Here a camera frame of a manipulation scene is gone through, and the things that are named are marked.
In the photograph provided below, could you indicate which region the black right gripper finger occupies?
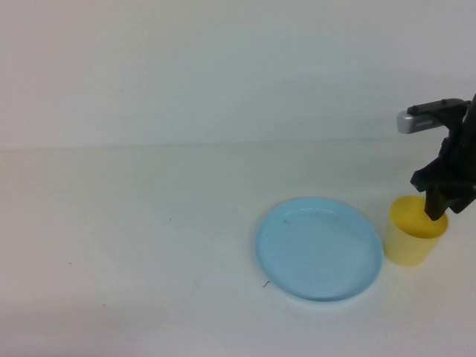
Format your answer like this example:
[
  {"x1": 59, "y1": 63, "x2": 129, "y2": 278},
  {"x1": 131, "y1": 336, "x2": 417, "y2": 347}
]
[
  {"x1": 448, "y1": 187, "x2": 476, "y2": 215},
  {"x1": 423, "y1": 184, "x2": 457, "y2": 222}
]

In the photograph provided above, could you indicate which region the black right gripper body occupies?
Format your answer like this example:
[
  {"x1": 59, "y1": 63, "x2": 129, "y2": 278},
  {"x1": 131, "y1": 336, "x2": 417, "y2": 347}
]
[{"x1": 410, "y1": 135, "x2": 476, "y2": 194}]

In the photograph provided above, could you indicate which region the yellow plastic cup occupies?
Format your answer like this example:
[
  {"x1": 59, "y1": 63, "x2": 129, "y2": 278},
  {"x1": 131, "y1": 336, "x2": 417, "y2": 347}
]
[{"x1": 383, "y1": 195, "x2": 450, "y2": 268}]

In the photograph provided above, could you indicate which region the light blue round plate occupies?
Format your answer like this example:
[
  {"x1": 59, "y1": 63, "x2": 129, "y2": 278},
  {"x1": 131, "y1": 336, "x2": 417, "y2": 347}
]
[{"x1": 254, "y1": 196, "x2": 385, "y2": 303}]

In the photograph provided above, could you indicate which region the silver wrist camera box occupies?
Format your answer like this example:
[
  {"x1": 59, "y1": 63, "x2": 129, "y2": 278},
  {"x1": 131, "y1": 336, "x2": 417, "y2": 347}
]
[{"x1": 396, "y1": 98, "x2": 469, "y2": 134}]

